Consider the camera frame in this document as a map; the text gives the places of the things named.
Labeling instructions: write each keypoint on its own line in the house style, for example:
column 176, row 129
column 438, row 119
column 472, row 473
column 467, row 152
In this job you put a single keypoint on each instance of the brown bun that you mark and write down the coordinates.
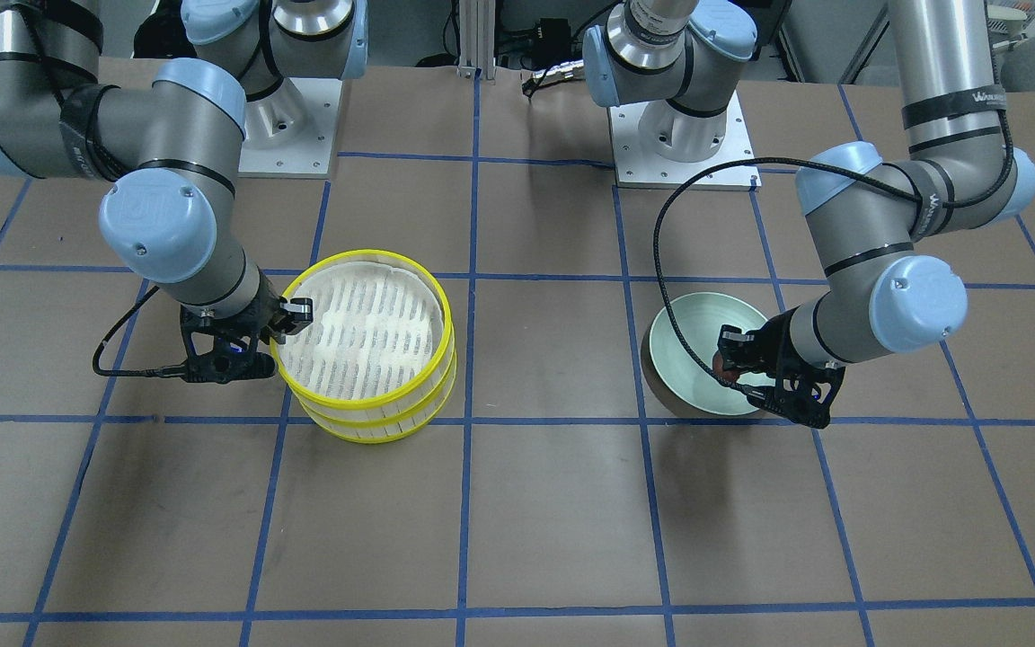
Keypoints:
column 722, row 371

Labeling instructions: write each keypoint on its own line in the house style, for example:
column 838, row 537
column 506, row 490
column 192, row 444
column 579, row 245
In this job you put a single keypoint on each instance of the aluminium frame post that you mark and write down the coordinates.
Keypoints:
column 476, row 31

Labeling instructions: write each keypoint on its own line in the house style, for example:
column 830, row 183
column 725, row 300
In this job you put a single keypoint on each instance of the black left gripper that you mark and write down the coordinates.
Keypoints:
column 765, row 349

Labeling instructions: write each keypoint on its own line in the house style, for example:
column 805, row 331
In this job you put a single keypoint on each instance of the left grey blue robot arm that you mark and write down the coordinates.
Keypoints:
column 682, row 60

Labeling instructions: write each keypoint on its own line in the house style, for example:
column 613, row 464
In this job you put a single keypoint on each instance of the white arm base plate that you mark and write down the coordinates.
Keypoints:
column 292, row 133
column 657, row 148

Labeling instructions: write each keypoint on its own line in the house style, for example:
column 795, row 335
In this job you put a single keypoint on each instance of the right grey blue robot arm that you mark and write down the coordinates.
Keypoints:
column 172, row 153

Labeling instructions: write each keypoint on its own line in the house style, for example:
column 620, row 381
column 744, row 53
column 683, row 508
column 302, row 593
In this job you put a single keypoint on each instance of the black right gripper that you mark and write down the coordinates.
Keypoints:
column 267, row 316

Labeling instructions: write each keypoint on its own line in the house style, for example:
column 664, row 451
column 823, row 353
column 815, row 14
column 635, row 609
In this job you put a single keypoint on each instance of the yellow rimmed bamboo steamer tray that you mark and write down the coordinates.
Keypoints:
column 372, row 309

